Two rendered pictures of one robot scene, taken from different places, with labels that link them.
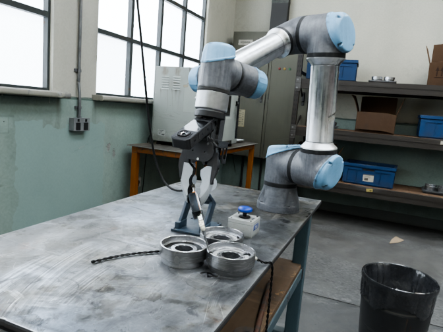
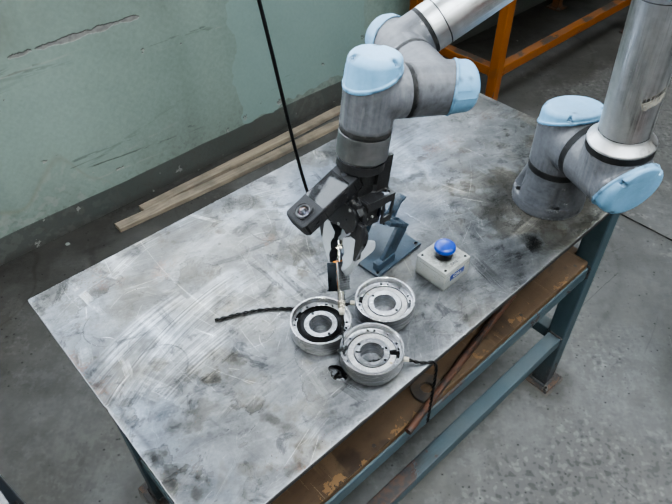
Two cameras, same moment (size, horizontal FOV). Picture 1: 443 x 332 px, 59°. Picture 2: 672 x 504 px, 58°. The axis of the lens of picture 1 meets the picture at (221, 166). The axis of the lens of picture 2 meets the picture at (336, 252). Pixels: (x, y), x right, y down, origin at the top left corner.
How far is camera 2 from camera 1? 60 cm
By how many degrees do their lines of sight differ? 42
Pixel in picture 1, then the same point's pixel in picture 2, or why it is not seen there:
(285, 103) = not seen: outside the picture
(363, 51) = not seen: outside the picture
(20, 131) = not seen: outside the picture
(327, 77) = (656, 29)
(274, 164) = (543, 142)
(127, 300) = (225, 405)
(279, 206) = (539, 207)
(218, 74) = (362, 116)
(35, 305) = (138, 394)
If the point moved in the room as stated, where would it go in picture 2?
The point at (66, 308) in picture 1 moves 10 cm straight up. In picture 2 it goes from (163, 405) to (148, 368)
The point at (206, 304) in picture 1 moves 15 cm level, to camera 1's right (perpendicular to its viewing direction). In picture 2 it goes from (304, 433) to (396, 473)
